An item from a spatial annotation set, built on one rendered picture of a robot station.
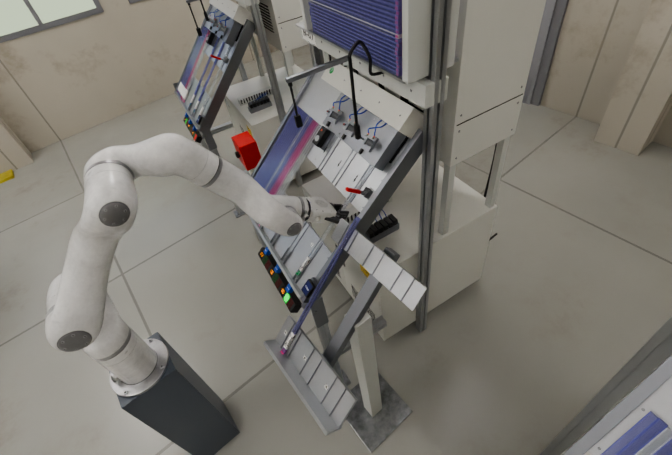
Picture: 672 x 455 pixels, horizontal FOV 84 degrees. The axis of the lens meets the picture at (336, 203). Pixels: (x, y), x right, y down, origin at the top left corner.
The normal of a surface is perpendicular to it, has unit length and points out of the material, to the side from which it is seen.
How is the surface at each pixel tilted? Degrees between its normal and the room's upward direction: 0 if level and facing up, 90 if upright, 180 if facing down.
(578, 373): 0
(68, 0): 90
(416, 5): 90
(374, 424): 0
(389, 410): 0
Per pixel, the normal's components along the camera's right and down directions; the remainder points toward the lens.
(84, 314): 0.67, 0.11
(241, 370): -0.13, -0.72
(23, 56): 0.63, 0.47
